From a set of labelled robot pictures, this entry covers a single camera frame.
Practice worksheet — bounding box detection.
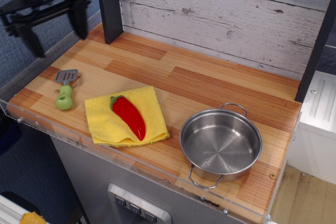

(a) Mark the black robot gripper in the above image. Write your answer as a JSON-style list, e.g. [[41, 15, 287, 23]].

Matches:
[[1, 0, 90, 58]]

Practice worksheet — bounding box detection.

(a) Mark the green handled grey spatula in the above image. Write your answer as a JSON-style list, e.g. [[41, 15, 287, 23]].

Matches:
[[55, 69, 78, 111]]

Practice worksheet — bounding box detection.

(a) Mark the red toy chili pepper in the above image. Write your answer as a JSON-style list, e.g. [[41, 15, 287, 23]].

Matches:
[[110, 95, 146, 141]]

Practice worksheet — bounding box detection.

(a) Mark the yellow folded cloth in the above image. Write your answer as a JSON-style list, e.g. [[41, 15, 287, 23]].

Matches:
[[85, 86, 170, 147]]

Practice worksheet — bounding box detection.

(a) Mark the grey cabinet with buttons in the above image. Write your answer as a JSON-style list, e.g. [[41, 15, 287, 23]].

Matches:
[[49, 136, 253, 224]]

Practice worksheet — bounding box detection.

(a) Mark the yellow object bottom left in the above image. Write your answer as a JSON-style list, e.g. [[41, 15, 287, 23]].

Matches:
[[19, 212, 47, 224]]

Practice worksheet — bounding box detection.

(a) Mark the stainless steel pot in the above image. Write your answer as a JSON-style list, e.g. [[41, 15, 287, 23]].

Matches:
[[179, 103, 262, 189]]

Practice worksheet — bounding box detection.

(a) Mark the clear acrylic table guard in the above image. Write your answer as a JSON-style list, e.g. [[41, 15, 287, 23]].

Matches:
[[5, 25, 301, 223]]

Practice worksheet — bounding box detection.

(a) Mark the white side appliance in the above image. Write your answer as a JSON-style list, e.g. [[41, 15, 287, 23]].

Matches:
[[287, 71, 335, 184]]

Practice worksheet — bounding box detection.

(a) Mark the dark grey left post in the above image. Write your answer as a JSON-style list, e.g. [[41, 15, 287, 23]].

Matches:
[[99, 0, 123, 44]]

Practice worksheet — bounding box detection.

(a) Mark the dark grey post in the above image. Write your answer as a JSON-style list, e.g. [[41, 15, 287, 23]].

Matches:
[[295, 0, 335, 103], [99, 0, 123, 44]]

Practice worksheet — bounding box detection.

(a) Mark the dark grey right post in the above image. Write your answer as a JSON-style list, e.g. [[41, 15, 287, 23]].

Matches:
[[295, 0, 335, 103]]

